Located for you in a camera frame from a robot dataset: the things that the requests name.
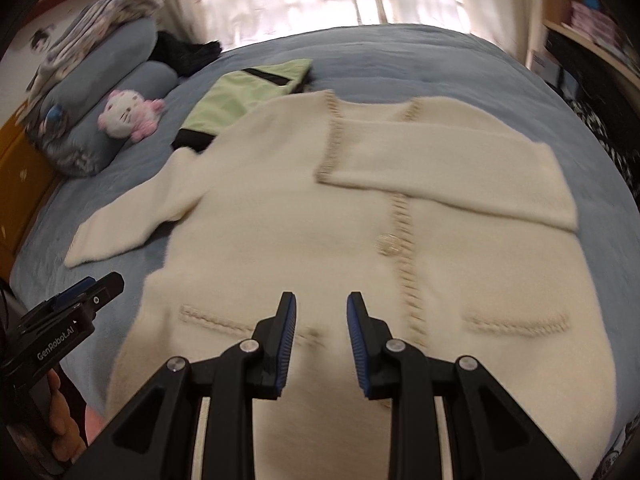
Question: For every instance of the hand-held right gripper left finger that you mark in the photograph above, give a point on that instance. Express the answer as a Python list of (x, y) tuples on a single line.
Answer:
[(286, 340)]

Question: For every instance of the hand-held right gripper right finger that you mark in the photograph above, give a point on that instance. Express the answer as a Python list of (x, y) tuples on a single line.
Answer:
[(356, 340)]

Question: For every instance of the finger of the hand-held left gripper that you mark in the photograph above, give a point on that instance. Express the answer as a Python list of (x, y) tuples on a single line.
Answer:
[(75, 294), (110, 287)]

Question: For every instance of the cream knitted cardigan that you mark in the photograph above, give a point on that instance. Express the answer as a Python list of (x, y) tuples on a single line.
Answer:
[(300, 210)]

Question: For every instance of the person's left hand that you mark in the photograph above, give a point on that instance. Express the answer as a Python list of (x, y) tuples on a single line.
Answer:
[(65, 410)]

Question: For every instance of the orange wooden headboard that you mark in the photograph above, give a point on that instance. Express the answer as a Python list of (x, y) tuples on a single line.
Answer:
[(20, 180)]

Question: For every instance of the blue-grey pillow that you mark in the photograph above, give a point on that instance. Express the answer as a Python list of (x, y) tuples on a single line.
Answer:
[(120, 47), (100, 130)]

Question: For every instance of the white pink cat plush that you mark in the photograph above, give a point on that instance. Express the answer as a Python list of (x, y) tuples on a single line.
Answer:
[(122, 112)]

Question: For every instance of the light green jacket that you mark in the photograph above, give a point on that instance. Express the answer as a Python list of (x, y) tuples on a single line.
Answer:
[(230, 97)]

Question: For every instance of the patterned folded blanket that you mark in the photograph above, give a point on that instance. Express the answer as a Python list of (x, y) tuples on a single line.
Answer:
[(95, 15)]

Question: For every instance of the blue-grey bedspread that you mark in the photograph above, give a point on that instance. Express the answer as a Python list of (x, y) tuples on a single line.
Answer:
[(450, 75)]

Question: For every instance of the person's patterned clothing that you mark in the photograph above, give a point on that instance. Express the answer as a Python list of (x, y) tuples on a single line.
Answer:
[(617, 455)]

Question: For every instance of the black white zebra cloth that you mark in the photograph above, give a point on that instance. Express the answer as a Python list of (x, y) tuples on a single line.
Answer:
[(607, 135)]

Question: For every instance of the white blue box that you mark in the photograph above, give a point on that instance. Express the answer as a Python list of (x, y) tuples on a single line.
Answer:
[(542, 65)]

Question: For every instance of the stack of pink boxes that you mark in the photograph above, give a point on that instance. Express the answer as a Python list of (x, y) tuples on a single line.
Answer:
[(597, 22)]

